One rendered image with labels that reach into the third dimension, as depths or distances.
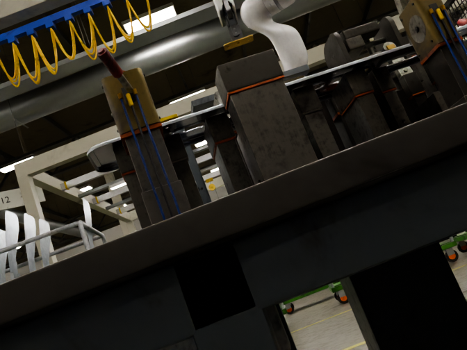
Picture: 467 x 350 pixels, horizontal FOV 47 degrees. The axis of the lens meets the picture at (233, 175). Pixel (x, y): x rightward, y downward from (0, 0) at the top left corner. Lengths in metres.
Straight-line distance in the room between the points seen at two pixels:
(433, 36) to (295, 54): 0.82
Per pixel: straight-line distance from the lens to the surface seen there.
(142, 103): 1.00
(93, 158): 1.21
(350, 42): 1.57
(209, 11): 9.30
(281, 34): 1.94
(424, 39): 1.22
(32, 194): 8.01
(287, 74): 1.60
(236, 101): 1.03
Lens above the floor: 0.60
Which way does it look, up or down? 13 degrees up
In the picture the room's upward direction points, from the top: 21 degrees counter-clockwise
